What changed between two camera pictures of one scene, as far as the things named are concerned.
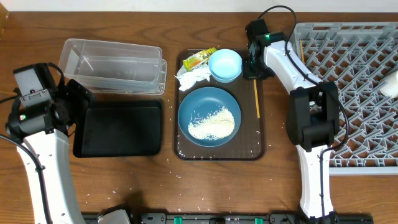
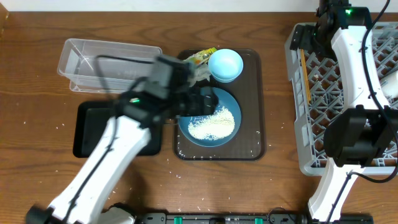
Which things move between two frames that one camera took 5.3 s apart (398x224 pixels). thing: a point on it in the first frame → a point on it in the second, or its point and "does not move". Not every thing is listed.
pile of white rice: x=214 y=126 does not move
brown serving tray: x=249 y=143 does not move
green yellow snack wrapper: x=198 y=58 does not move
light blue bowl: x=225 y=65 does not move
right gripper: x=250 y=75 → x=304 y=40
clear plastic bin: x=112 y=68 does not move
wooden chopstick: x=256 y=98 → x=307 y=88
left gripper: x=79 y=103 → x=193 y=97
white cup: x=390 y=89 does not move
